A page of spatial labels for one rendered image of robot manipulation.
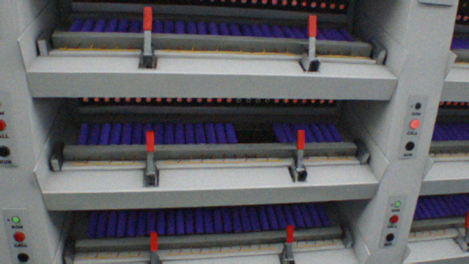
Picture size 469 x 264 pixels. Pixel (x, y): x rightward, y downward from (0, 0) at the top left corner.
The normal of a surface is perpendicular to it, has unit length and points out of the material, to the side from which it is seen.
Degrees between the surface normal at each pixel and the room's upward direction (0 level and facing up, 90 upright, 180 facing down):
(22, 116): 90
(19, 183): 90
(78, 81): 110
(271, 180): 20
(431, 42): 90
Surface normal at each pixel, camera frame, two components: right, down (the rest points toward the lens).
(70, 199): 0.14, 0.62
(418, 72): 0.16, 0.31
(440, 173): 0.10, -0.78
